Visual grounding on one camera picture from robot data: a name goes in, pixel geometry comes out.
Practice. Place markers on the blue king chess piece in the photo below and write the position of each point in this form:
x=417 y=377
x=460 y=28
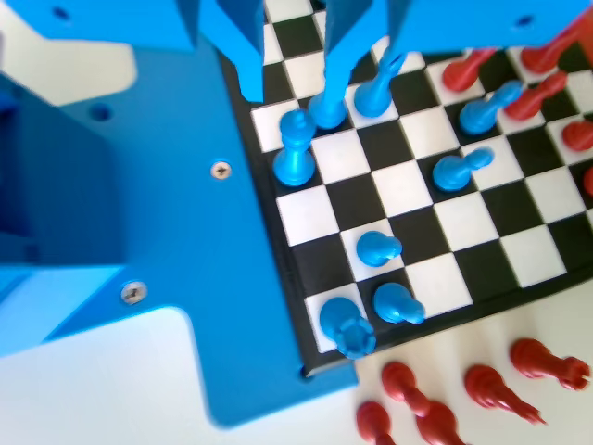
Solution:
x=294 y=162

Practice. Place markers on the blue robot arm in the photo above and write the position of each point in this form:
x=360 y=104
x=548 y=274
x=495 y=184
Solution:
x=55 y=194

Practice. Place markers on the blue plastic chess bishop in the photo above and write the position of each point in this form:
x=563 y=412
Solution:
x=370 y=99

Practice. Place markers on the blue queen chess piece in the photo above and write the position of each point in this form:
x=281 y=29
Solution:
x=326 y=113

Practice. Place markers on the red pawn chess piece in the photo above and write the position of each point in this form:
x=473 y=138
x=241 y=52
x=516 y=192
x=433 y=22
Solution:
x=435 y=424
x=373 y=424
x=523 y=104
x=400 y=380
x=458 y=74
x=579 y=136
x=589 y=181

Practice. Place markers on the red knight chess piece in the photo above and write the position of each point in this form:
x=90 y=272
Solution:
x=542 y=58

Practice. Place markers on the blue rook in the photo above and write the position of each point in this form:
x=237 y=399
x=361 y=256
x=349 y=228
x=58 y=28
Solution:
x=343 y=320

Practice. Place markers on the red plastic chess rook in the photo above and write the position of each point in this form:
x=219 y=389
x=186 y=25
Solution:
x=537 y=359

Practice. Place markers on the captured red chess pieces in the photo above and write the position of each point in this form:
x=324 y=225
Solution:
x=486 y=387

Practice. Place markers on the silver screw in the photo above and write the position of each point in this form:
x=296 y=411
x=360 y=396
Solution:
x=221 y=170
x=133 y=293

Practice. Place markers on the black white chessboard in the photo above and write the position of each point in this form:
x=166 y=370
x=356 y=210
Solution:
x=417 y=208

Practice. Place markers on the blue base plate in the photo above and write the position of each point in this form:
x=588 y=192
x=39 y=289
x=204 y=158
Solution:
x=185 y=232

